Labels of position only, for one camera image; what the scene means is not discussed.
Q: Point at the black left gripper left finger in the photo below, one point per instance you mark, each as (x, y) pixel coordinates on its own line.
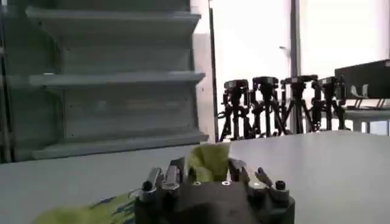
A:
(170, 179)

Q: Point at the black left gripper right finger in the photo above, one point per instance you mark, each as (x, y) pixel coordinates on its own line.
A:
(253, 179)

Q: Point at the lime green t-shirt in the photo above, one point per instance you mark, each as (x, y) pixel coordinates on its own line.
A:
(210, 161)

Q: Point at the grey metal shelf rack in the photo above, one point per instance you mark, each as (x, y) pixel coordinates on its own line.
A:
(122, 79)

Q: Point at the black box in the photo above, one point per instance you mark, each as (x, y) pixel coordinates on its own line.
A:
(362, 79)

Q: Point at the black camera tripod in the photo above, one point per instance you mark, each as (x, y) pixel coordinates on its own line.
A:
(236, 103)
(268, 100)
(298, 100)
(329, 100)

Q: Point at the grey window frame post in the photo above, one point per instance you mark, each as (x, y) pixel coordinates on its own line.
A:
(295, 45)

